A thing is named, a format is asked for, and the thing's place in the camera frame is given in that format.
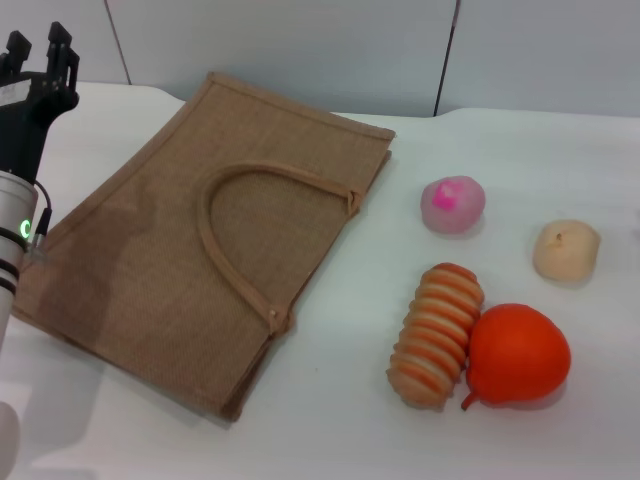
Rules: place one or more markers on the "orange striped toy bread loaf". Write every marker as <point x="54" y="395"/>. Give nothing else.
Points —
<point x="437" y="335"/>

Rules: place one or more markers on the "pink toy peach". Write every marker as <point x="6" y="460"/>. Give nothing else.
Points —
<point x="452" y="205"/>

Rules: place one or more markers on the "orange toy fruit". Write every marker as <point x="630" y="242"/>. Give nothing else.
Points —
<point x="520" y="355"/>

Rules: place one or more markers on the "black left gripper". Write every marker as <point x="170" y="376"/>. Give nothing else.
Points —
<point x="25" y="125"/>

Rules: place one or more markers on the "beige toy fruit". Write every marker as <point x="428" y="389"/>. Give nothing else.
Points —
<point x="567" y="252"/>

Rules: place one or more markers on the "brown jute handbag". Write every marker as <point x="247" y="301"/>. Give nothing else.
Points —
<point x="165" y="240"/>

